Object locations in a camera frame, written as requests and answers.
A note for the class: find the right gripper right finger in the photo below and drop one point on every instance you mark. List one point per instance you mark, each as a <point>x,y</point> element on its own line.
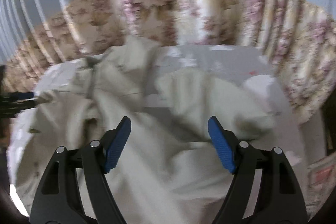
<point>279,198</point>

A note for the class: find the grey animal print bedsheet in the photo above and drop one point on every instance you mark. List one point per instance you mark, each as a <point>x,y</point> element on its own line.
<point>242,66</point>

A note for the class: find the blue floral curtain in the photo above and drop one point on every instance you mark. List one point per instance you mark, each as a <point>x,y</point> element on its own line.
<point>297,37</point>

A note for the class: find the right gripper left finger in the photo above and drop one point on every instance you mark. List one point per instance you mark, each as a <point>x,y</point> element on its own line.
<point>58,198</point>

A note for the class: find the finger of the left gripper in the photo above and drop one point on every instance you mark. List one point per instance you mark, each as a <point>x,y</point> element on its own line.
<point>15,102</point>

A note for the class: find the beige hooded jacket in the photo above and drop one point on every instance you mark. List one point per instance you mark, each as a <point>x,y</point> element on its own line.
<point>168,171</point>

